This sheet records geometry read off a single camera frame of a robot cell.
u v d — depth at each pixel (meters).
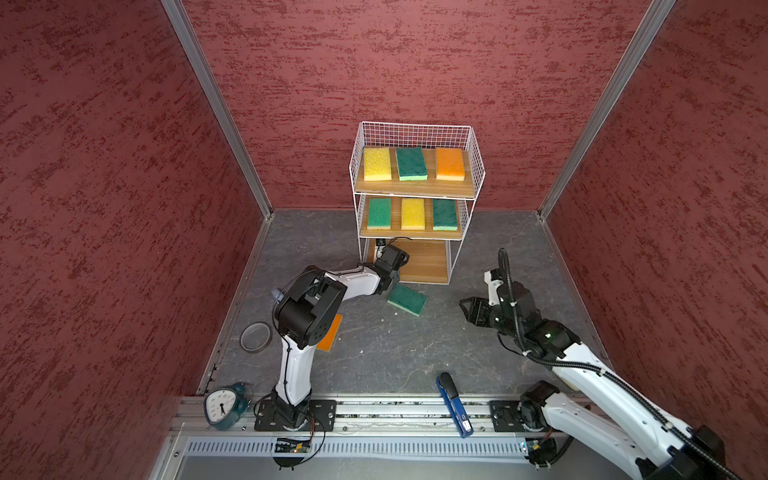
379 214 0.85
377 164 0.72
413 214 0.85
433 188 0.71
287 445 0.73
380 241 0.90
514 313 0.58
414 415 0.76
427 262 1.10
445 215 0.84
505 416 0.74
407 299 0.95
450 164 0.73
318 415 0.74
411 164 0.73
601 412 0.49
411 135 0.78
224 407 0.72
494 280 0.71
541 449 0.73
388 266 0.79
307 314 0.52
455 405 0.73
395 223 0.84
